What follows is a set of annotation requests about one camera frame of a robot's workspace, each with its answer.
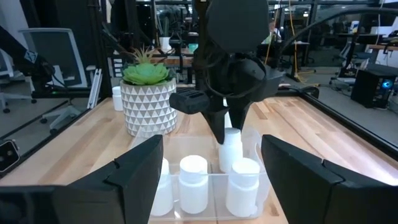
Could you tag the grey office chair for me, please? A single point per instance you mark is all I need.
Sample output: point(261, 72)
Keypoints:
point(56, 53)

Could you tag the green succulent in patterned pot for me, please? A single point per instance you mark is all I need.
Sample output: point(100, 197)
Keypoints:
point(147, 109)

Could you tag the silver aluminium profiles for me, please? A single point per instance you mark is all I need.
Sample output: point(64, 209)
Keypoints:
point(94, 90)

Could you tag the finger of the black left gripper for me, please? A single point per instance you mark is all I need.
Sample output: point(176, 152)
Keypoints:
point(238, 116)
point(217, 124)

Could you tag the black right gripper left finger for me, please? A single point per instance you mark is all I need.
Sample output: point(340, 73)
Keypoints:
point(130, 186)

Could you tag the black desk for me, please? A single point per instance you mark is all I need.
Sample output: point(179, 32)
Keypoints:
point(298, 43)

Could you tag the clear plastic basket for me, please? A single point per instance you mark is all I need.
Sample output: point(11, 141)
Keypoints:
point(216, 193)

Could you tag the black computer tower blue light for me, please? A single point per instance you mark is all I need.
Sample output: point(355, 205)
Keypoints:
point(370, 90)

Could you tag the teal container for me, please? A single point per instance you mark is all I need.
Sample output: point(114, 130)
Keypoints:
point(192, 47)

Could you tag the person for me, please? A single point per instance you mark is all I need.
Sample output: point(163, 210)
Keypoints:
point(273, 32)

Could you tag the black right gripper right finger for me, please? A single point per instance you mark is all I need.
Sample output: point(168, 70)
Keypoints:
point(311, 193)

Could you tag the white office chair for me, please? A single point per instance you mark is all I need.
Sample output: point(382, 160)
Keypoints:
point(3, 67)

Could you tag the wooden desk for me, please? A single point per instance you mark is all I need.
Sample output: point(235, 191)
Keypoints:
point(382, 47)

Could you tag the small black camera device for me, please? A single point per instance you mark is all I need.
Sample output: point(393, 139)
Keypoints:
point(8, 155)

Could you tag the wooden bench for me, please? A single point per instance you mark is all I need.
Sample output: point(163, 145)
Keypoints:
point(174, 61)

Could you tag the stack of white boxes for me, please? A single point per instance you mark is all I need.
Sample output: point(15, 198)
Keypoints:
point(117, 67)

